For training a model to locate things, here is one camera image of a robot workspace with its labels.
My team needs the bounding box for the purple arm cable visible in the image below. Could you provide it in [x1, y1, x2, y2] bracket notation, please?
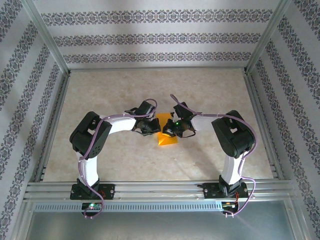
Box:
[169, 93, 258, 218]
[77, 98, 158, 220]

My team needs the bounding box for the long aluminium mounting rail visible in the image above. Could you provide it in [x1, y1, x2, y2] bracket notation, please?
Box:
[23, 181, 298, 202]

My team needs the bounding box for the aluminium frame post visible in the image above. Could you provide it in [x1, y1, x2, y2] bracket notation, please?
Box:
[21, 0, 70, 73]
[246, 0, 293, 73]

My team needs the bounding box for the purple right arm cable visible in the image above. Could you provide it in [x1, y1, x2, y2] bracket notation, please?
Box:
[169, 93, 258, 218]

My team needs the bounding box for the controller board with yellow light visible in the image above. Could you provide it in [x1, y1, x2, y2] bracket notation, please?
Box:
[221, 201, 240, 210]

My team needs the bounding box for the slotted grey cable duct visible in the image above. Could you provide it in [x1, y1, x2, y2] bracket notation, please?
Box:
[33, 201, 223, 213]

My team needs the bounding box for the aluminium side rail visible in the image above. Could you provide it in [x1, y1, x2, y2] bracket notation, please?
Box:
[243, 69, 285, 181]
[33, 71, 72, 183]

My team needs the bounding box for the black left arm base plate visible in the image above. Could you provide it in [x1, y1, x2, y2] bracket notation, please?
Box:
[70, 183, 116, 201]

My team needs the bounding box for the grey metal panel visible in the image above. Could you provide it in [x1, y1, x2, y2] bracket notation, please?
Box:
[24, 211, 301, 240]

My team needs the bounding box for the controller board with green light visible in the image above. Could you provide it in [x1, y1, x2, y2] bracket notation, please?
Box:
[81, 201, 103, 211]

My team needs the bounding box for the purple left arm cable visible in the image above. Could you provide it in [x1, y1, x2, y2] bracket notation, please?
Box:
[77, 98, 158, 220]

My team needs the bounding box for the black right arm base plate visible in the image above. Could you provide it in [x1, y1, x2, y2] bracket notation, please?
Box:
[203, 182, 250, 200]

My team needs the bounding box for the thin aluminium cross rail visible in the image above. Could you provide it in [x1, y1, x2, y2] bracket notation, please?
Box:
[68, 66, 247, 73]

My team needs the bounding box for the orange paper sheet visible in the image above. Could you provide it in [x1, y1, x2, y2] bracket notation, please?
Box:
[156, 112, 180, 147]

